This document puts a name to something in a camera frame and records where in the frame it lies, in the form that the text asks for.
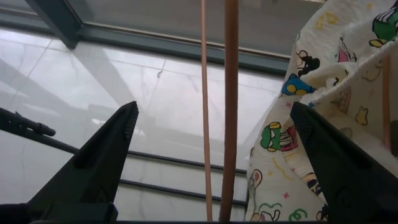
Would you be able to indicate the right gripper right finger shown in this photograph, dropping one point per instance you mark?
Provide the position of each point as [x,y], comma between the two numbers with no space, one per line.
[348,180]

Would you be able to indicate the cream printed garment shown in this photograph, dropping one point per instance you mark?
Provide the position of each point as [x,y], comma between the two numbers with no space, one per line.
[280,186]

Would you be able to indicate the window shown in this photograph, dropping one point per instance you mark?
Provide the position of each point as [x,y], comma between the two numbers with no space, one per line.
[155,18]

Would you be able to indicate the black clothes rack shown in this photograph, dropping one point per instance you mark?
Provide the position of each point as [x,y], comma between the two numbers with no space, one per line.
[18,124]

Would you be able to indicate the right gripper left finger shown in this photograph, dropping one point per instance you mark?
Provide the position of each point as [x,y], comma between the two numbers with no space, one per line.
[99,165]

